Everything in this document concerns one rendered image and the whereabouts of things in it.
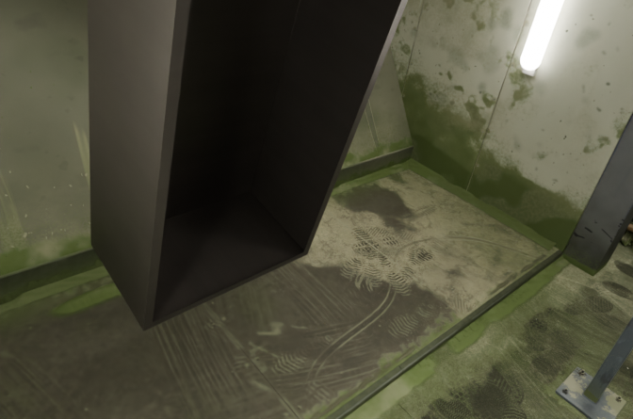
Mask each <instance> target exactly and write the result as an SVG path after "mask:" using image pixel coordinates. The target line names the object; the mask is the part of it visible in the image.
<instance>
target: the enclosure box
mask: <svg viewBox="0 0 633 419"><path fill-rule="evenodd" d="M407 2H408V0H88V44H89V177H90V243H91V245H92V247H93V248H94V250H95V252H96V253H97V255H98V257H99V258H100V260H101V262H102V263H103V265H104V266H105V269H106V270H107V272H108V274H109V275H110V277H111V279H112V280H113V282H114V283H115V284H116V286H117V288H118V289H119V291H120V293H121V294H122V297H123V298H124V300H125V301H126V303H127V305H128V306H129V308H130V310H131V311H132V313H133V315H134V316H135V318H136V320H137V321H138V323H139V324H140V326H141V328H142V329H143V331H145V330H148V329H150V328H152V327H154V326H156V325H158V324H160V323H163V322H165V321H167V320H169V319H171V318H173V317H175V316H177V315H179V314H182V313H184V312H186V311H188V310H190V309H193V308H195V307H197V306H199V305H201V304H203V303H205V302H207V301H209V300H211V299H213V298H216V297H218V296H220V295H222V294H225V293H227V292H229V291H231V290H233V289H235V288H237V287H238V286H241V285H243V284H245V283H247V282H250V281H252V280H254V279H257V278H259V277H261V276H263V275H265V274H267V273H269V272H270V271H273V270H275V269H277V268H279V267H281V266H284V265H286V264H289V263H291V262H293V261H295V260H297V259H299V258H301V257H302V256H305V255H307V253H308V251H309V249H310V247H311V244H312V242H313V239H314V237H315V234H316V232H317V228H318V225H319V223H320V221H321V218H322V216H323V213H324V211H325V208H326V206H327V203H328V201H329V198H330V196H331V194H332V192H333V188H334V185H335V183H336V180H337V178H338V175H339V172H340V170H341V168H342V166H343V163H344V161H345V158H346V156H347V153H348V151H349V147H350V144H351V142H352V140H353V138H354V135H355V133H356V130H357V127H358V125H359V122H360V120H361V117H362V116H363V113H364V111H365V107H366V104H367V102H368V99H369V97H370V94H371V92H372V89H373V88H374V85H375V82H376V80H377V77H378V75H379V72H380V70H381V66H382V63H383V62H384V59H385V57H386V54H387V52H388V49H389V47H390V44H391V42H392V39H393V37H394V35H395V32H396V30H397V27H398V23H399V21H400V18H401V16H402V13H403V11H404V9H405V7H406V4H407Z"/></svg>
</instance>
